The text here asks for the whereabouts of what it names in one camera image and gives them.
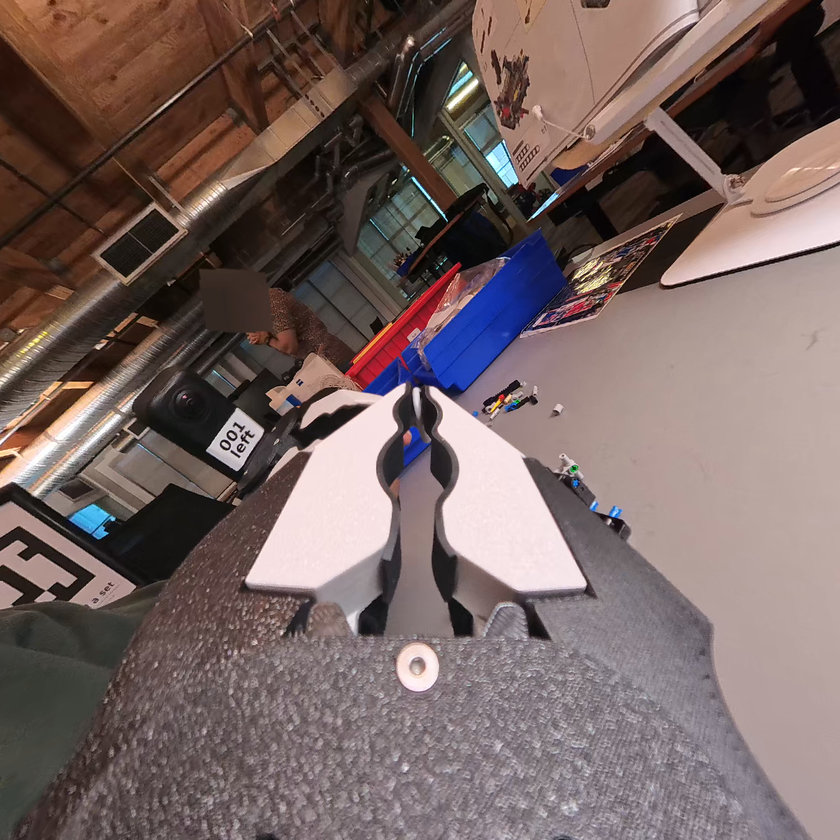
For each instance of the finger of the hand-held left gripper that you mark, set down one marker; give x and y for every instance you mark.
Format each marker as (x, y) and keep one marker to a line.
(354, 401)
(328, 438)

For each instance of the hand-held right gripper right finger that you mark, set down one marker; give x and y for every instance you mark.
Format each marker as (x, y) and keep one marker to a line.
(512, 525)

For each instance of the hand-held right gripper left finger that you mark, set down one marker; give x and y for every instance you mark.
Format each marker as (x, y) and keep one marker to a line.
(321, 525)

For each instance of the grey lego steering wheel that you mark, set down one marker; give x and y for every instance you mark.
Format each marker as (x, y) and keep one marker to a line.
(418, 410)

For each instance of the lego car chassis assembly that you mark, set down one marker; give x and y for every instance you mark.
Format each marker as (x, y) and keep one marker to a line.
(568, 467)

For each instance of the pile of small lego pieces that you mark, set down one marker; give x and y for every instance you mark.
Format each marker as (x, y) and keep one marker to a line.
(502, 401)

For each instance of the plastic bag of lego parts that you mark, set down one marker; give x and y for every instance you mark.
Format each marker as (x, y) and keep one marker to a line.
(466, 289)

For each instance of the red plastic bin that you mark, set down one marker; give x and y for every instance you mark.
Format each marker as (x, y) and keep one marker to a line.
(380, 367)

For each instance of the small blue plastic bin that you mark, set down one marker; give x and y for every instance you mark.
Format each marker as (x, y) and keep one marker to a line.
(420, 454)

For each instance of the large blue plastic bin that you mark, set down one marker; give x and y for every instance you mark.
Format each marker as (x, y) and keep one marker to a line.
(499, 315)

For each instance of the ceiling air vent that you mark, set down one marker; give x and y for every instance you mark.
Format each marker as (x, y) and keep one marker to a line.
(138, 243)

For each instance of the silver ventilation duct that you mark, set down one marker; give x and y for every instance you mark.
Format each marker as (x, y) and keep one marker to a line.
(65, 315)
(85, 407)

